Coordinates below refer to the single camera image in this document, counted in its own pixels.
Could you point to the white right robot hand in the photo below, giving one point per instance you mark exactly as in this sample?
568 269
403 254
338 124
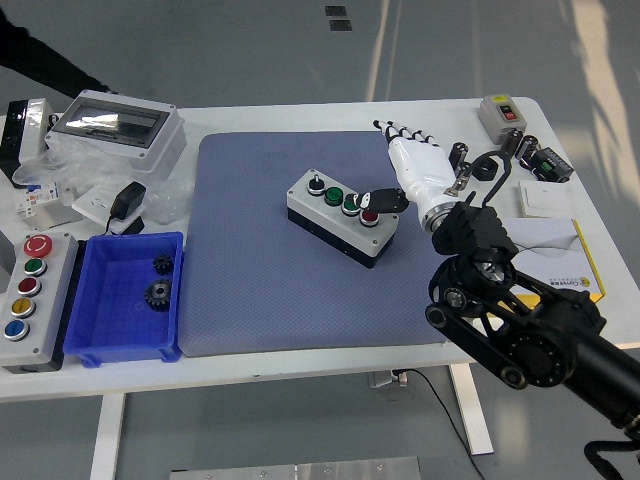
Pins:
422 170

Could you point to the grey four-button control box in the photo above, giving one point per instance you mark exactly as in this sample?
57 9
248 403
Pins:
325 226

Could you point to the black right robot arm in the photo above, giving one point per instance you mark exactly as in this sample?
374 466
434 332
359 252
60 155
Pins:
540 350

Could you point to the person's forearm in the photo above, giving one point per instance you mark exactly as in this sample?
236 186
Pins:
40 55

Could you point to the grey five-button control box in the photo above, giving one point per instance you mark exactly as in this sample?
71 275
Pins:
45 320

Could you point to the black cylindrical capacitor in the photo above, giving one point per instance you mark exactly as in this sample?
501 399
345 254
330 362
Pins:
511 144
466 168
527 149
460 152

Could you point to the black hex nut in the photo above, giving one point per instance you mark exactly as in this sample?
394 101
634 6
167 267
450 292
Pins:
482 172

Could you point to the black module with green terminal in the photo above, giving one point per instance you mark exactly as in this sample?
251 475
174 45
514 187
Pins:
550 165

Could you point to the yellow and white cardboard box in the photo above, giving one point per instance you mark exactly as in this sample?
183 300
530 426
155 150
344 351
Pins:
560 250

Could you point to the black floor hatch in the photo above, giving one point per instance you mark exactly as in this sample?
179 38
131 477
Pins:
335 11
340 25

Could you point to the blue-grey table mat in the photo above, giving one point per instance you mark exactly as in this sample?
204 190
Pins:
250 290

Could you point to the white table leg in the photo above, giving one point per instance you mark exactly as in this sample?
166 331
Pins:
107 435
472 420

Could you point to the small black bevel gear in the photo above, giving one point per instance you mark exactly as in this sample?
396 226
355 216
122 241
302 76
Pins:
163 264

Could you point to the black power adapter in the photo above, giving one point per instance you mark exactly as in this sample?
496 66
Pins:
127 200

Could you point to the large black bevel gear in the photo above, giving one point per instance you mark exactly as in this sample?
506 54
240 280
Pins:
152 300

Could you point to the silver metal plate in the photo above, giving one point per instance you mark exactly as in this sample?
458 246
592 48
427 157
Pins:
300 470

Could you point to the clear plastic bag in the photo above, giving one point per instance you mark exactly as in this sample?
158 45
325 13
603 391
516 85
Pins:
90 165

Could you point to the blue plastic bin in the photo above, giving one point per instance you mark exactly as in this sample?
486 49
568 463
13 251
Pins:
115 320

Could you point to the black and white wrapped device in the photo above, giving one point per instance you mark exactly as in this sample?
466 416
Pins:
32 130

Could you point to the grey two-button switch box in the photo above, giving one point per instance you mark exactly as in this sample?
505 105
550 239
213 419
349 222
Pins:
492 120

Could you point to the white wall switch plate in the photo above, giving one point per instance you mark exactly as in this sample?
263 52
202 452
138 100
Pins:
545 200

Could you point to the grey enclosure with clear lid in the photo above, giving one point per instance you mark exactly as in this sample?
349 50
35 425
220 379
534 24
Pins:
160 150

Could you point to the white wall socket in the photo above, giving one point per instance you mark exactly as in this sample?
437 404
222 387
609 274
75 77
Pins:
95 202

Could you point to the silver metal bracket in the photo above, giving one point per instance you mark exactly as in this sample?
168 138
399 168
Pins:
52 217

